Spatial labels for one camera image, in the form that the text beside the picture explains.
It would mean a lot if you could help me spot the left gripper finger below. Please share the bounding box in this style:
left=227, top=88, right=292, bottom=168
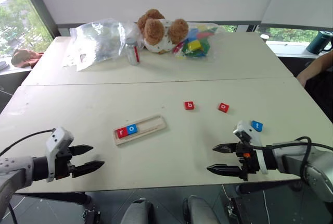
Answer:
left=69, top=144, right=94, bottom=156
left=71, top=160, right=105, bottom=179

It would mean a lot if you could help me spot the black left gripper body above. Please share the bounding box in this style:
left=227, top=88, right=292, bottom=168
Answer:
left=53, top=145, right=75, bottom=180

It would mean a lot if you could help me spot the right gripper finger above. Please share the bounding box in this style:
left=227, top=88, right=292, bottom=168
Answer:
left=207, top=164, right=241, bottom=179
left=212, top=142, right=238, bottom=155

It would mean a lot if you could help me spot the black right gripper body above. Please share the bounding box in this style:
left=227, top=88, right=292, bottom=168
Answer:
left=235, top=140, right=261, bottom=182

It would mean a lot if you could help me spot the blue letter tile t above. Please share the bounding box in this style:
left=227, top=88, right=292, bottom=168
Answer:
left=251, top=120, right=264, bottom=133

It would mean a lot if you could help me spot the red letter tile o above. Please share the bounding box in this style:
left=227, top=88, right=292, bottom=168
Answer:
left=217, top=102, right=230, bottom=114

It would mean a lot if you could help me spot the wooden letter tray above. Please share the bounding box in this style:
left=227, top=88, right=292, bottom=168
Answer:
left=112, top=114, right=168, bottom=146

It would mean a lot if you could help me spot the bag of coloured blocks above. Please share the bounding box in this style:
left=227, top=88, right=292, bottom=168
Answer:
left=171, top=22, right=220, bottom=62

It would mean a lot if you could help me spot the person's hand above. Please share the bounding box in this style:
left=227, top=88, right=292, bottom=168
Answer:
left=296, top=71, right=312, bottom=88

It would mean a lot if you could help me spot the black table caster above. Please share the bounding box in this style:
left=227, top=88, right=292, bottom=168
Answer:
left=225, top=197, right=246, bottom=224
left=82, top=209, right=101, bottom=224

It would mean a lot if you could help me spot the grey rounded shape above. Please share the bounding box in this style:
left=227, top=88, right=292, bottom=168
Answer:
left=183, top=195, right=222, bottom=224
left=120, top=197, right=155, bottom=224

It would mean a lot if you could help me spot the person's dark clothing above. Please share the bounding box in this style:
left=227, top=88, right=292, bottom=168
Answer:
left=304, top=68, right=333, bottom=132

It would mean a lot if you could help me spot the small bottle with red label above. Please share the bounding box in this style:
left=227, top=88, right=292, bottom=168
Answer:
left=125, top=39, right=142, bottom=66

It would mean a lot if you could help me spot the brown cloth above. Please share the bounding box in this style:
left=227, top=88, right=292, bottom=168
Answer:
left=10, top=48, right=44, bottom=69

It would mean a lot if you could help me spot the clear plastic bag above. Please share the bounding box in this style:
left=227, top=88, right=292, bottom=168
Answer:
left=69, top=18, right=145, bottom=72

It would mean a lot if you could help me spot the brown and white teddy bear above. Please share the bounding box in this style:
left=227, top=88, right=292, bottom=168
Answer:
left=137, top=8, right=190, bottom=54

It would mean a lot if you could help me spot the teal tumbler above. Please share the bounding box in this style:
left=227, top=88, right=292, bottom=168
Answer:
left=306, top=30, right=333, bottom=55

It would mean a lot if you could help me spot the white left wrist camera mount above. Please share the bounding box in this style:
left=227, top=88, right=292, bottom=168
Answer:
left=45, top=127, right=75, bottom=183

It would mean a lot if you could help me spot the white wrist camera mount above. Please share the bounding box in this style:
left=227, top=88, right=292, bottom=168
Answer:
left=233, top=120, right=269, bottom=176
left=45, top=127, right=75, bottom=183

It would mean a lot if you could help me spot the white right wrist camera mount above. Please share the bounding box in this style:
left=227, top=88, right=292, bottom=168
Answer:
left=233, top=120, right=269, bottom=176

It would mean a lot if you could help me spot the black table frame bar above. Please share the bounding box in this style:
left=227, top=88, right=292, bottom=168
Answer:
left=14, top=191, right=89, bottom=205
left=237, top=179, right=304, bottom=195

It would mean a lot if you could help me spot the white cord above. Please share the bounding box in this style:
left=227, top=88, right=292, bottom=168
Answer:
left=262, top=189, right=272, bottom=224

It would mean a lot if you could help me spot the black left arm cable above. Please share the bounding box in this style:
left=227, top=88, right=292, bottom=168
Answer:
left=0, top=129, right=57, bottom=157

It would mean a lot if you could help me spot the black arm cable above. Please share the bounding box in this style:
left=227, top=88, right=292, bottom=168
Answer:
left=0, top=129, right=57, bottom=157
left=244, top=136, right=333, bottom=183

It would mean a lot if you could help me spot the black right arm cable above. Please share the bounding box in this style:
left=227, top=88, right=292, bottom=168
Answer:
left=244, top=136, right=333, bottom=183

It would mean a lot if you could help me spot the dark window post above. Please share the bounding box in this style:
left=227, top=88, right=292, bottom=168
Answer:
left=16, top=0, right=61, bottom=38

